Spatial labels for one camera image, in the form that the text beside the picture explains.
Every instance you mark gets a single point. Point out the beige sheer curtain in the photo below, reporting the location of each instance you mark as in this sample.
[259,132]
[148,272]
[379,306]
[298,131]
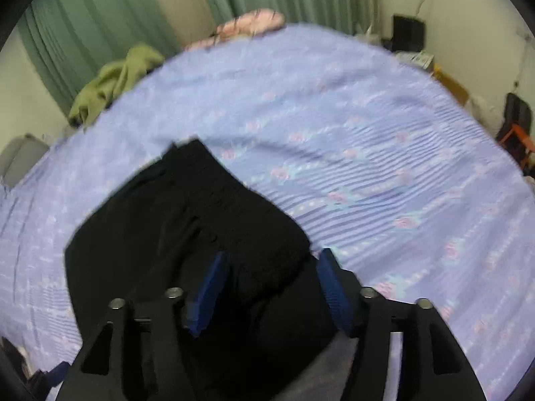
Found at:
[179,0]

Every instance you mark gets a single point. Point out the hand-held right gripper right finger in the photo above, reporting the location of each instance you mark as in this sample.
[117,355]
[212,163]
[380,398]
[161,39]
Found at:
[334,292]

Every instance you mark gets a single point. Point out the black and orange chair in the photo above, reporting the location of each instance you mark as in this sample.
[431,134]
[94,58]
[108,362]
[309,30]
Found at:
[518,125]

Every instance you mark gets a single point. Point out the green crumpled garment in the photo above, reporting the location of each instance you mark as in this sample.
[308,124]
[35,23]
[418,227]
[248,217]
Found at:
[117,79]

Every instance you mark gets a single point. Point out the grey bed headboard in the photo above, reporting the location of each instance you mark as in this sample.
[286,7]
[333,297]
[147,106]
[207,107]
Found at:
[21,154]

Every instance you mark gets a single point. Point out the white bag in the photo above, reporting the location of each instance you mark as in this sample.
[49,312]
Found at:
[373,35]

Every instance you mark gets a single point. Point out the black box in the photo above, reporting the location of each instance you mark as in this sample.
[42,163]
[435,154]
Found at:
[408,31]

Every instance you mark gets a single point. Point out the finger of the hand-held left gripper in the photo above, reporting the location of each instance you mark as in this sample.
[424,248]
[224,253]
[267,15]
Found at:
[56,374]

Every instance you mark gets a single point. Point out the bed with purple striped sheet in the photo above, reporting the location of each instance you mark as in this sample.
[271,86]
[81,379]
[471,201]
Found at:
[334,133]

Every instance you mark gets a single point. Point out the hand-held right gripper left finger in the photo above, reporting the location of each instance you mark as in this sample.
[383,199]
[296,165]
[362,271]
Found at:
[209,296]

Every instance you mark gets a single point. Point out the pink patterned garment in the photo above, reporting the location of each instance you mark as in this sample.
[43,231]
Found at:
[246,25]

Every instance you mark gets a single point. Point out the black pants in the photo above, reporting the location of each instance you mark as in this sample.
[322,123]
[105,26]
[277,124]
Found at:
[188,217]

